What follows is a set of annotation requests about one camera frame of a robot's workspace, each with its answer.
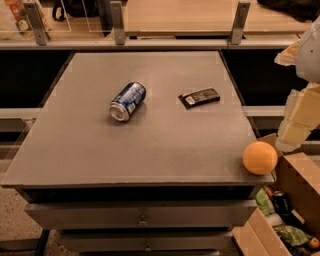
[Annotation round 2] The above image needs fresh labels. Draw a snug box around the light green packet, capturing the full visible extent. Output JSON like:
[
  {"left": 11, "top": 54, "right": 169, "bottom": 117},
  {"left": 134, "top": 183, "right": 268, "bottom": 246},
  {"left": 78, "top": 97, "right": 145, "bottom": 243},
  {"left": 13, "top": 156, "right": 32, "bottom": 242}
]
[{"left": 255, "top": 188, "right": 275, "bottom": 216}]

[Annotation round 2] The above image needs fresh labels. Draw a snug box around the white plastic bag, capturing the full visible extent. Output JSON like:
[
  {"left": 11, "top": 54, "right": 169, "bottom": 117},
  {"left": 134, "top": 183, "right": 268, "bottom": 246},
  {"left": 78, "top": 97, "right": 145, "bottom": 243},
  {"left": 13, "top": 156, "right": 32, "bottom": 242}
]
[{"left": 0, "top": 0, "right": 52, "bottom": 40}]

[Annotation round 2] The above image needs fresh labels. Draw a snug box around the black bag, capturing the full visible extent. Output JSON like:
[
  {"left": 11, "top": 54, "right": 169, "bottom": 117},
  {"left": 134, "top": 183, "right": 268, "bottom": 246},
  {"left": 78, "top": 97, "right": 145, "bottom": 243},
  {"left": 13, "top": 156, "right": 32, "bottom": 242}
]
[
  {"left": 257, "top": 0, "right": 320, "bottom": 22},
  {"left": 52, "top": 0, "right": 99, "bottom": 22}
]

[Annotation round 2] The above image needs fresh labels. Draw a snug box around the blue pepsi can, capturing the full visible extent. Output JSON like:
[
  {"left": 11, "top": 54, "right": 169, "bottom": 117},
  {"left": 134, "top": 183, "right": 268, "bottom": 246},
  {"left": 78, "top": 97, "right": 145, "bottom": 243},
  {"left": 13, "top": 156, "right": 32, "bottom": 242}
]
[{"left": 109, "top": 82, "right": 146, "bottom": 122}]

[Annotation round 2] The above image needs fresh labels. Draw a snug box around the black bag top right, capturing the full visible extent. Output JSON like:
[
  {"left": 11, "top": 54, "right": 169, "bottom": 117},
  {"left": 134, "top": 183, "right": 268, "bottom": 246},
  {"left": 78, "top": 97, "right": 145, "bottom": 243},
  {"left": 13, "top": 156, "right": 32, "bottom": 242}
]
[{"left": 257, "top": 0, "right": 320, "bottom": 22}]

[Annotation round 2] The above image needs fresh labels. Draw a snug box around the green snack bag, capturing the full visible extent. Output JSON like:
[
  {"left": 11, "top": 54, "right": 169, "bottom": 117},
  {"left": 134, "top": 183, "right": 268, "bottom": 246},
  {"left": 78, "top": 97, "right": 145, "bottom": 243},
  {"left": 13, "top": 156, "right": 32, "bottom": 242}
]
[{"left": 274, "top": 225, "right": 312, "bottom": 246}]

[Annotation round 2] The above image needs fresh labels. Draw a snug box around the black bag top left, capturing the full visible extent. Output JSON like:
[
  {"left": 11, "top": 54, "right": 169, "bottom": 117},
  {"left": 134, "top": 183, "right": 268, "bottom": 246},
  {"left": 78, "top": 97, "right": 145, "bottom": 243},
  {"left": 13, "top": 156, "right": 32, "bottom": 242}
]
[{"left": 52, "top": 0, "right": 99, "bottom": 22}]

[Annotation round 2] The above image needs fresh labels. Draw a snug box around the grey metal bracket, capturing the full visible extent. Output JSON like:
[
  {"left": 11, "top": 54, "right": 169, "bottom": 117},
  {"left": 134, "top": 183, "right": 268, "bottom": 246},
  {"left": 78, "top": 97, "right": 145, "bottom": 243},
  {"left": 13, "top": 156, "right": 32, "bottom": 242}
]
[
  {"left": 229, "top": 0, "right": 250, "bottom": 45},
  {"left": 23, "top": 0, "right": 49, "bottom": 46},
  {"left": 110, "top": 1, "right": 126, "bottom": 45}
]

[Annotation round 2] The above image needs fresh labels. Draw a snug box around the cardboard box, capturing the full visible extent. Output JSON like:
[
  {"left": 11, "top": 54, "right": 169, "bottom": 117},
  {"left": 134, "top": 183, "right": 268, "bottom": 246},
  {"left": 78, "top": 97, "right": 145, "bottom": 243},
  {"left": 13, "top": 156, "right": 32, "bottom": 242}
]
[{"left": 233, "top": 141, "right": 320, "bottom": 256}]

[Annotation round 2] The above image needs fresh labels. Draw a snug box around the grey metal bracket middle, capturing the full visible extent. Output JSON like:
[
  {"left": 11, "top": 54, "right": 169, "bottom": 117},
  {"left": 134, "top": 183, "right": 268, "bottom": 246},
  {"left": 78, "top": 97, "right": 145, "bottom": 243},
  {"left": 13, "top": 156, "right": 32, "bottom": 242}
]
[{"left": 110, "top": 1, "right": 126, "bottom": 45}]

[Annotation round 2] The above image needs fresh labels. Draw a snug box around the dark can in box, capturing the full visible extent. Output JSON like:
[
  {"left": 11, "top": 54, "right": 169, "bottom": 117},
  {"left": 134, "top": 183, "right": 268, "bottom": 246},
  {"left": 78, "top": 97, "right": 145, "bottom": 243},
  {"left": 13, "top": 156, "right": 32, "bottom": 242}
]
[{"left": 273, "top": 191, "right": 290, "bottom": 214}]

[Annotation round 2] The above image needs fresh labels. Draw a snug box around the grey drawer cabinet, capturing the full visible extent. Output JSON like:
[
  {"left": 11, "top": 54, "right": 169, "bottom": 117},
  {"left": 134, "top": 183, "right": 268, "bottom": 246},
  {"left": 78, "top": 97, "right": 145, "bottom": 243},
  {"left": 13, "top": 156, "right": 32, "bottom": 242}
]
[{"left": 2, "top": 51, "right": 272, "bottom": 256}]

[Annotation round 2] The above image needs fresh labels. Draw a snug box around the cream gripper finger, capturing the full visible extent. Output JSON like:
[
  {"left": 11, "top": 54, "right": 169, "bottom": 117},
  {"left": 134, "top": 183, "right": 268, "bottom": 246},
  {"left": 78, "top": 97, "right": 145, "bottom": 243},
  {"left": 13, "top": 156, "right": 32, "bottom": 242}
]
[
  {"left": 275, "top": 83, "right": 320, "bottom": 152},
  {"left": 274, "top": 41, "right": 300, "bottom": 66}
]

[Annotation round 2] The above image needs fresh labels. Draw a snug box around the grey metal bracket right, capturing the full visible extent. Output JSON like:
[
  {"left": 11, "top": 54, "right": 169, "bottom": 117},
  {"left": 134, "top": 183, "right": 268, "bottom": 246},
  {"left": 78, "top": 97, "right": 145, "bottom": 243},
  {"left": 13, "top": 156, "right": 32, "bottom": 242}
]
[{"left": 229, "top": 0, "right": 250, "bottom": 45}]

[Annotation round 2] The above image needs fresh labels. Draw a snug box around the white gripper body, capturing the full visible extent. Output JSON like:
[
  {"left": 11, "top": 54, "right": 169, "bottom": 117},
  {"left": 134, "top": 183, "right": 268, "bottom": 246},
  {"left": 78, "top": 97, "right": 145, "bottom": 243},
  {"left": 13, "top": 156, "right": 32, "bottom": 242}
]
[{"left": 296, "top": 16, "right": 320, "bottom": 83}]

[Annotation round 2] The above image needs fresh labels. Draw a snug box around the orange fruit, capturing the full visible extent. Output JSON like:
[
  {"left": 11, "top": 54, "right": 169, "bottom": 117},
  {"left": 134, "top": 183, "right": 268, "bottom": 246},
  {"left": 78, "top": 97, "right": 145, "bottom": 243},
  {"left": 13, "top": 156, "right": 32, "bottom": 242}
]
[{"left": 242, "top": 141, "right": 278, "bottom": 175}]

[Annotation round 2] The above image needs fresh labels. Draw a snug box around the grey metal bracket left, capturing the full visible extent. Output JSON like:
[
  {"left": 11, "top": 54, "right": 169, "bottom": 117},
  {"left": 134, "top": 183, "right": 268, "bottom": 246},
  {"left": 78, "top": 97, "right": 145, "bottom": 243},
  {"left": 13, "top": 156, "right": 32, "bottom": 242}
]
[{"left": 23, "top": 0, "right": 49, "bottom": 46}]

